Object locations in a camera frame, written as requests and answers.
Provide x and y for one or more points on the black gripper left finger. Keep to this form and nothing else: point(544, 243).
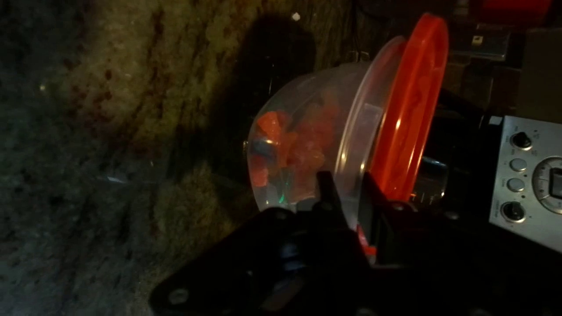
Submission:
point(304, 252)

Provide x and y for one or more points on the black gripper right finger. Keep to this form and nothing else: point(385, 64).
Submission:
point(422, 257)

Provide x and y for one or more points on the clear bowl with red lid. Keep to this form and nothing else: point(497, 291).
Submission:
point(304, 135)

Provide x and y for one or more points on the silver black coffee maker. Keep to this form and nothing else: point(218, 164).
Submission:
point(527, 177)

